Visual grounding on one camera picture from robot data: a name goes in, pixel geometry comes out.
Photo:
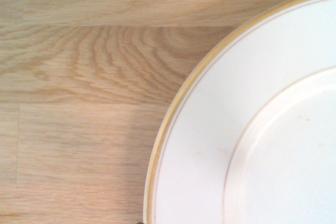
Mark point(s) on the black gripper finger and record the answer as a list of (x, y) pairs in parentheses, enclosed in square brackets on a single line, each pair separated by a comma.
[(140, 222)]

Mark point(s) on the white gold-rimmed plate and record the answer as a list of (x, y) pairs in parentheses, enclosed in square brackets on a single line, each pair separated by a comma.
[(249, 119)]

